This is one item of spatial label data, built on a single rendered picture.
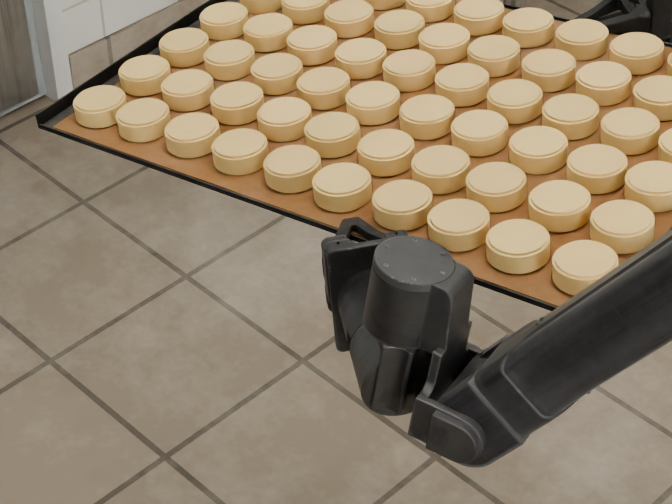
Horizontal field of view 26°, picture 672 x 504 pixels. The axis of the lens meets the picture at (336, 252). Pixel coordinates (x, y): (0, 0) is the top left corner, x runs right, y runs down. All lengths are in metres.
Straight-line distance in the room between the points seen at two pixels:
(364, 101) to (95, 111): 0.25
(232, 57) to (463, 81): 0.23
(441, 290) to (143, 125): 0.44
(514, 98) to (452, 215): 0.18
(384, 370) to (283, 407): 1.35
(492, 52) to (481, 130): 0.14
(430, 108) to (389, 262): 0.33
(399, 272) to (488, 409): 0.11
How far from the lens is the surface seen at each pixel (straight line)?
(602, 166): 1.23
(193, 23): 1.54
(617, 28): 1.45
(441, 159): 1.24
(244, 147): 1.28
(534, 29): 1.43
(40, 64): 3.05
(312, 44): 1.43
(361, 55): 1.40
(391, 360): 1.03
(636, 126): 1.28
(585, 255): 1.13
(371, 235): 1.17
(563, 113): 1.29
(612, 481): 2.31
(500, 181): 1.21
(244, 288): 2.59
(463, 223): 1.16
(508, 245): 1.14
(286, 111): 1.33
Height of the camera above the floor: 1.74
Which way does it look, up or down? 41 degrees down
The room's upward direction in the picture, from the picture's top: straight up
